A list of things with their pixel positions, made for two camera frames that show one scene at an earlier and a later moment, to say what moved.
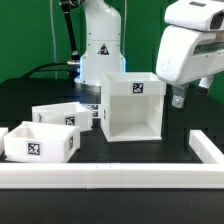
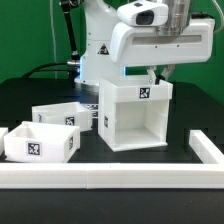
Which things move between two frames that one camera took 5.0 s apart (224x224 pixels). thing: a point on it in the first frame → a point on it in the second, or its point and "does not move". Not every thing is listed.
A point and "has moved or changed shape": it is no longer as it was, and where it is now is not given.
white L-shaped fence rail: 206,175 does not move
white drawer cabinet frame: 132,106 has moved or changed shape
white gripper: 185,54 → 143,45
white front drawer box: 40,142 does not move
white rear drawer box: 71,113 does not move
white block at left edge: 3,132 does not move
